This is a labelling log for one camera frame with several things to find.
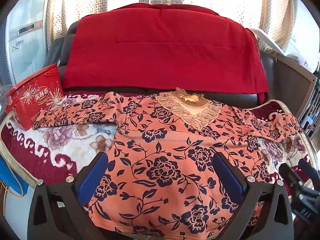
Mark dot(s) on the white plastic board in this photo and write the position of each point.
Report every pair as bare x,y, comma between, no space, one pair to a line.
270,40

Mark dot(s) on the dark grey leather sofa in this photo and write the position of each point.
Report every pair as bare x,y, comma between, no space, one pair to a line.
282,80

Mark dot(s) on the cream dotted curtain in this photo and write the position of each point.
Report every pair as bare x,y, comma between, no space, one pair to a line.
100,0

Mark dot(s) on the maroon cream floral blanket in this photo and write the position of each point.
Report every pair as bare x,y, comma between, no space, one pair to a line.
62,140

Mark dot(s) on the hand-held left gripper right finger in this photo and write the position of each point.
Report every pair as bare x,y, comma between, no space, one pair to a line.
228,177

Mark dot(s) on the silver cabinet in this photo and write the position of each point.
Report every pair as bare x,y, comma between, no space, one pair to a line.
25,42

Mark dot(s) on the red quilt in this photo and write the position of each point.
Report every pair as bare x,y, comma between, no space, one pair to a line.
162,55

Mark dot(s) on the blue bag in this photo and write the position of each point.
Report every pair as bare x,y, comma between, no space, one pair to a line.
12,180

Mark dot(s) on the orange floral shirt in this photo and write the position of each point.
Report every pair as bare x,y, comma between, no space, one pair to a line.
162,155

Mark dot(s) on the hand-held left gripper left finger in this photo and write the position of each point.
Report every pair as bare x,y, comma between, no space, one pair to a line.
93,177

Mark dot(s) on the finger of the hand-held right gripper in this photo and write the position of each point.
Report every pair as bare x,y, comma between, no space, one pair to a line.
290,176
310,171

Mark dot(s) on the red printed gift bag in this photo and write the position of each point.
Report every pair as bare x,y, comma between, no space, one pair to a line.
32,97

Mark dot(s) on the grey slatted rack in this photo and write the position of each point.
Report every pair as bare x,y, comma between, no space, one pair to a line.
311,105

